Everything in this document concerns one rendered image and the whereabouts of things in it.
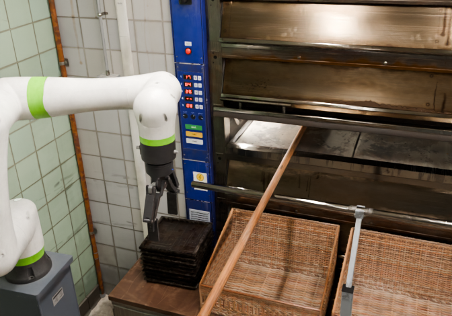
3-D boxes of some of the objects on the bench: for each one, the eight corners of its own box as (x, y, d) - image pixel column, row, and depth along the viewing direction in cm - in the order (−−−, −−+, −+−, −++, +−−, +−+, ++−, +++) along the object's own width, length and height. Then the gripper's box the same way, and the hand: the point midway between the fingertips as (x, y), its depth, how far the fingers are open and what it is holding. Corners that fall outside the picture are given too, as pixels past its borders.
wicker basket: (232, 249, 276) (231, 206, 264) (338, 269, 258) (342, 223, 246) (198, 311, 235) (194, 263, 223) (321, 340, 217) (324, 289, 205)
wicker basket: (346, 271, 256) (350, 225, 245) (469, 296, 237) (479, 247, 225) (327, 341, 216) (331, 290, 204) (473, 379, 197) (487, 325, 185)
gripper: (164, 138, 147) (168, 202, 156) (124, 178, 126) (132, 250, 135) (188, 140, 145) (191, 206, 154) (153, 182, 124) (158, 255, 133)
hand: (163, 222), depth 144 cm, fingers open, 13 cm apart
